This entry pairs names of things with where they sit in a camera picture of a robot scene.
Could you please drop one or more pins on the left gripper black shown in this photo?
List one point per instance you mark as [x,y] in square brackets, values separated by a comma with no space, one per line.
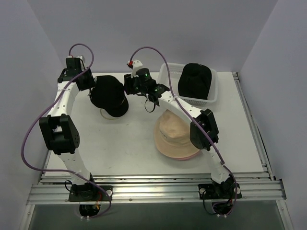
[88,80]

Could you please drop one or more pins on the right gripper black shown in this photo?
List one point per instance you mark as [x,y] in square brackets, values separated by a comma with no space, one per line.
[128,84]

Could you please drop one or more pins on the black baseball cap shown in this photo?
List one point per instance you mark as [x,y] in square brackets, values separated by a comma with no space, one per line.
[108,94]

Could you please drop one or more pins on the gold wire hat stand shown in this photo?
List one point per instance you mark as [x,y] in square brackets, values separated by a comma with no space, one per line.
[106,115]

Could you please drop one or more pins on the black hat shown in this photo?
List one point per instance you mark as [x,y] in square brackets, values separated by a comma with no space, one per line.
[195,81]

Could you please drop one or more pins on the beige bucket hat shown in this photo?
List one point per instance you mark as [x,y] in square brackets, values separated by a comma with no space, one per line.
[172,136]

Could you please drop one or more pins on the pink bucket hat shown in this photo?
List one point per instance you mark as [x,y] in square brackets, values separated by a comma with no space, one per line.
[188,157]

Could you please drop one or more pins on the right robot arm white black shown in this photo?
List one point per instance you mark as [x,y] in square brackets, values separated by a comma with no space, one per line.
[202,127]

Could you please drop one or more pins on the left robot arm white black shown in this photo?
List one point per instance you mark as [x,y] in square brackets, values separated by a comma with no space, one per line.
[58,129]

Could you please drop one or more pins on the white plastic basket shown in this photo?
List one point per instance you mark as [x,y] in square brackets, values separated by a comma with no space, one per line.
[170,75]

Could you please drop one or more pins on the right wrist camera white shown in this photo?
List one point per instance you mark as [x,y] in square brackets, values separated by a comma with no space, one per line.
[134,66]

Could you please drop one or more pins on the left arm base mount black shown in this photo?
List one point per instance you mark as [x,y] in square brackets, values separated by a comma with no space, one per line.
[87,192]

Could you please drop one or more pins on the aluminium rail frame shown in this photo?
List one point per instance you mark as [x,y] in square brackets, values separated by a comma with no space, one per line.
[158,188]

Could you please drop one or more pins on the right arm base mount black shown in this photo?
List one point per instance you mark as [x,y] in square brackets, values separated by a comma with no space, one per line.
[215,191]

